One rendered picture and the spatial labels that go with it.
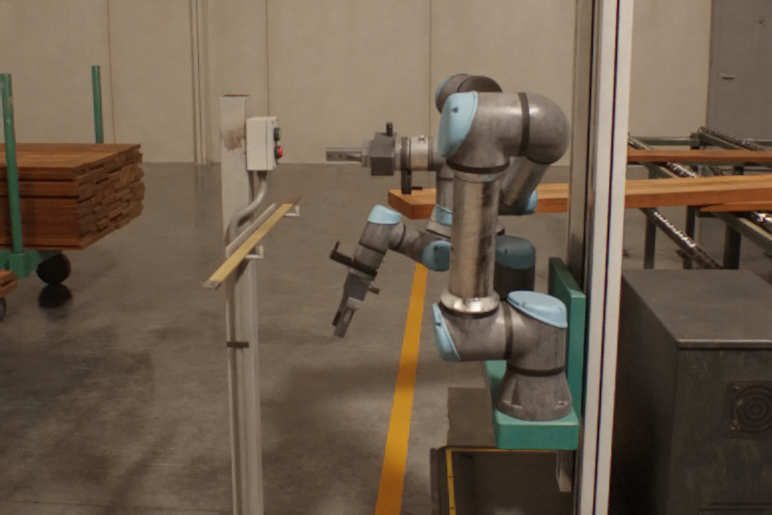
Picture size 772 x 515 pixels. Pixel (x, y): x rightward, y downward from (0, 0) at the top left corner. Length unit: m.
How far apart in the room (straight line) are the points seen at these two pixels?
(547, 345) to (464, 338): 0.16
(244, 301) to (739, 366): 1.06
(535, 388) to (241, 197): 0.75
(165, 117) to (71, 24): 1.50
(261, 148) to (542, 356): 0.74
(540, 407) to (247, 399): 0.71
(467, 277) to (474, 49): 8.63
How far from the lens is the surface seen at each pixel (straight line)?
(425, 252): 2.19
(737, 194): 3.33
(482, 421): 3.55
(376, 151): 1.97
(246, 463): 2.23
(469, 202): 1.67
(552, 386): 1.85
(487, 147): 1.62
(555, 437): 1.86
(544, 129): 1.64
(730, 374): 1.95
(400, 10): 10.34
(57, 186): 4.62
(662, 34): 10.55
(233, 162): 2.04
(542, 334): 1.81
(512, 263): 2.28
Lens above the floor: 1.43
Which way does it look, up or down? 11 degrees down
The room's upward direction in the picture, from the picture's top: straight up
